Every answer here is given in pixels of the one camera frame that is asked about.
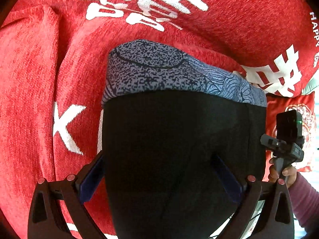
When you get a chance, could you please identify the red sofa cover white characters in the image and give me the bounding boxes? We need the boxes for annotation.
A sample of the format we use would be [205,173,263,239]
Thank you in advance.
[1,0,318,238]

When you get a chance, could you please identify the person's right hand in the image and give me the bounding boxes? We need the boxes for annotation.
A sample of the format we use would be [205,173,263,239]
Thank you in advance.
[268,158,297,188]

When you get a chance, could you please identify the red embroidered cushion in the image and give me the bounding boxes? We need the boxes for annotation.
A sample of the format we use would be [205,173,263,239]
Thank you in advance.
[266,92,318,175]

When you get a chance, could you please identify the black action camera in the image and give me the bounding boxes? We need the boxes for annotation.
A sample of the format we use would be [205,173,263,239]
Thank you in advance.
[276,110,302,144]

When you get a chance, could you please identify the black pants with blue trim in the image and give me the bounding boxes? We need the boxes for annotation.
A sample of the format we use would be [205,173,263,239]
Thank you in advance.
[102,40,267,238]

